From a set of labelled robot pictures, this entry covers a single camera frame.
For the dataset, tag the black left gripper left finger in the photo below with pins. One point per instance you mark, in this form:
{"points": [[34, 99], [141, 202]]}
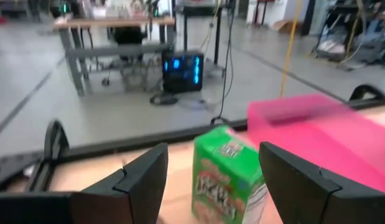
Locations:
{"points": [[133, 199]]}

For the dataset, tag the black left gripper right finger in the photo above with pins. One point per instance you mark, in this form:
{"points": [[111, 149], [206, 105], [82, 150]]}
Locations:
{"points": [[304, 202]]}

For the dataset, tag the green Apple Jacks cereal box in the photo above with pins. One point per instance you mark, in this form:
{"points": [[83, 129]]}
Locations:
{"points": [[223, 174]]}

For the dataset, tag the pink plastic tray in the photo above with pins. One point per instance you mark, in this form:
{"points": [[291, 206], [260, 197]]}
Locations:
{"points": [[319, 137]]}

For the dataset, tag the black computer tower blue lights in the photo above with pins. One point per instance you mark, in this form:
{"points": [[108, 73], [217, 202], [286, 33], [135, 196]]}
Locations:
{"points": [[183, 71]]}

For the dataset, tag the black utility cart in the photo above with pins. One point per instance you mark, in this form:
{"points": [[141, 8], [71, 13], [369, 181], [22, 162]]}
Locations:
{"points": [[344, 31]]}

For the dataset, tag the cardboard box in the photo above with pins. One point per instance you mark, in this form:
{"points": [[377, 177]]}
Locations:
{"points": [[285, 26]]}

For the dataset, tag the grey-legged wooden desk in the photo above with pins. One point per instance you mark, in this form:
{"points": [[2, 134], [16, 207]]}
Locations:
{"points": [[111, 22]]}

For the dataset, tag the black frame hook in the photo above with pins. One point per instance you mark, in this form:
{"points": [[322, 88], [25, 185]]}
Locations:
{"points": [[55, 140], [366, 90]]}

